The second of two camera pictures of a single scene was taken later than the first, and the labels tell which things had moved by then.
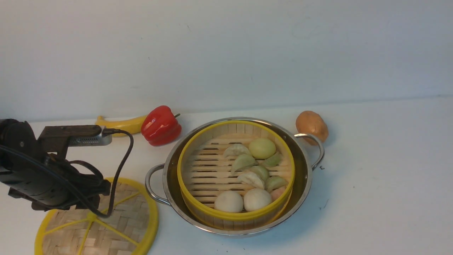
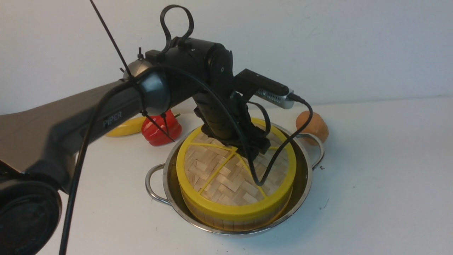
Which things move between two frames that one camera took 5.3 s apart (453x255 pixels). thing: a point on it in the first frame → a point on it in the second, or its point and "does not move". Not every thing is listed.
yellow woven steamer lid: x=132 y=229 → x=216 y=178
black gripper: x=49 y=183 → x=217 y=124
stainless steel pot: x=162 y=183 does not move
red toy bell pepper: x=160 y=126 does not move
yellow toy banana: x=134 y=125 does not move
